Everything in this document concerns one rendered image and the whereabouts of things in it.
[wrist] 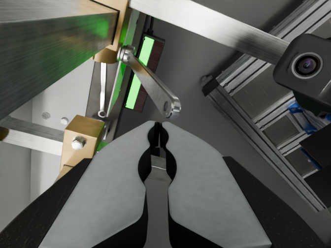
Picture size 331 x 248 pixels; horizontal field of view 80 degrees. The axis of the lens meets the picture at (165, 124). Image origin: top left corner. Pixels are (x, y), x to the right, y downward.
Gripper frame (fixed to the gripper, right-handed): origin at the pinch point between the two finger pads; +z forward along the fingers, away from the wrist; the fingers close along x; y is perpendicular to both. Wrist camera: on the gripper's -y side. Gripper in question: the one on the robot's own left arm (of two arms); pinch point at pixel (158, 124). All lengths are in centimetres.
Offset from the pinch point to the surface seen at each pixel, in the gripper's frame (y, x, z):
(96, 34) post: -4.5, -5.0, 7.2
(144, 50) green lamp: 0.6, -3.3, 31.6
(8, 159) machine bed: 26, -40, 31
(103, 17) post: -5.7, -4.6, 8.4
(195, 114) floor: 50, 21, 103
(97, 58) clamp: -1.2, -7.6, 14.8
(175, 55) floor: 14, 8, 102
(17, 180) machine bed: 38, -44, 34
